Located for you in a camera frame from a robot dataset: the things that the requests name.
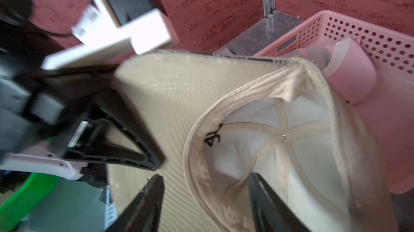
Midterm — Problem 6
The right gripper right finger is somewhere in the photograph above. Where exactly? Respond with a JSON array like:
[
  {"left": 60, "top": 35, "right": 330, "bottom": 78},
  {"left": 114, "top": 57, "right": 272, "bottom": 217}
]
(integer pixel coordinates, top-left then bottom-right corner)
[{"left": 249, "top": 173, "right": 309, "bottom": 232}]

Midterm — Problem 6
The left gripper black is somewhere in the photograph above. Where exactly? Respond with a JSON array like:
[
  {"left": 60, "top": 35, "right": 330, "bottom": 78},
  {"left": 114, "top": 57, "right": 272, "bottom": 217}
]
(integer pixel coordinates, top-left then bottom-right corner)
[{"left": 1, "top": 22, "right": 164, "bottom": 187}]

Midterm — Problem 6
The beige baseball cap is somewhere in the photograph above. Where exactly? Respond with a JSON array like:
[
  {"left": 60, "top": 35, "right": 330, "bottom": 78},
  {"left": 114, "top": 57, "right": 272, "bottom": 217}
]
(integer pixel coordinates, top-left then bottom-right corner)
[{"left": 113, "top": 51, "right": 398, "bottom": 232}]

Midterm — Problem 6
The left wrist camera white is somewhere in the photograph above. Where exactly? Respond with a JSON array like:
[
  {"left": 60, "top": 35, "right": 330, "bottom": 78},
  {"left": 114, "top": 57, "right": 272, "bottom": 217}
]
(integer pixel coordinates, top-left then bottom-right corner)
[{"left": 41, "top": 0, "right": 179, "bottom": 70}]

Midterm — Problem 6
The pink plastic basket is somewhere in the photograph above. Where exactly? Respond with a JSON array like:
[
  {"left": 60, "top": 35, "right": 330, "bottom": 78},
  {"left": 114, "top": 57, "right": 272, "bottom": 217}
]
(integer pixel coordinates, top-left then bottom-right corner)
[{"left": 258, "top": 11, "right": 414, "bottom": 194}]

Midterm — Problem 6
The pink cloth in basket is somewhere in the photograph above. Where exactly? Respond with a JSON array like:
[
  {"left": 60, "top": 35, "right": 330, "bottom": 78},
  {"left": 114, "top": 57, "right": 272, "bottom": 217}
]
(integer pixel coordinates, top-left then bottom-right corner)
[{"left": 281, "top": 38, "right": 377, "bottom": 105}]

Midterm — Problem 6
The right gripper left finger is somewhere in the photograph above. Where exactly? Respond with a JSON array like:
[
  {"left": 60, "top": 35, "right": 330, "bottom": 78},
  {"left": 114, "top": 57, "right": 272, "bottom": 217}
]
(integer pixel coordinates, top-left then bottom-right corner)
[{"left": 106, "top": 174, "right": 165, "bottom": 232}]

